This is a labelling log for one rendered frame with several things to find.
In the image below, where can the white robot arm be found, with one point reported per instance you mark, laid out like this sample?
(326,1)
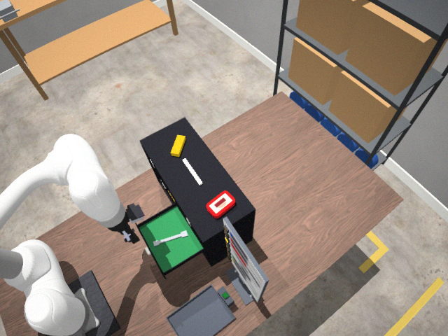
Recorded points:
(32,267)

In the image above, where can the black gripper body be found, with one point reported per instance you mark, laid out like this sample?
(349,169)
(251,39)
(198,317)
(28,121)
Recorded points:
(121,226)

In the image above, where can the yellow rectangular block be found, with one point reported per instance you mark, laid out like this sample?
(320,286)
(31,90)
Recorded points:
(178,146)

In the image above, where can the white bar with square ends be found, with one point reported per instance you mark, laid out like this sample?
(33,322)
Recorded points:
(183,234)

